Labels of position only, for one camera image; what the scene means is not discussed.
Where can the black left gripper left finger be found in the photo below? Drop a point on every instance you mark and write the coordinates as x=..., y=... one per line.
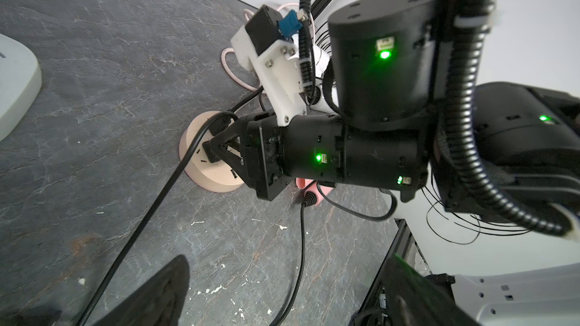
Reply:
x=159, y=301

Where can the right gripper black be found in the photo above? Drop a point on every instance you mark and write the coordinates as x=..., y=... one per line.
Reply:
x=319, y=148

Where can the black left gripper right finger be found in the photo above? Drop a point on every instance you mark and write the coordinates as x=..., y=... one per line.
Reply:
x=413, y=300

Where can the round beige power strip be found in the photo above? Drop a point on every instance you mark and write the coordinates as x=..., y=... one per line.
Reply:
x=217, y=177

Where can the pink hair dryer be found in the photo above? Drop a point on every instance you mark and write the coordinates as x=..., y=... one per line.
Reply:
x=311, y=195

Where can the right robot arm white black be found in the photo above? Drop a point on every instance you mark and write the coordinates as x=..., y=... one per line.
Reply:
x=402, y=86

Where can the white square power strip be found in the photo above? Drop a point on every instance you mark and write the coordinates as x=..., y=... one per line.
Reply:
x=21, y=81

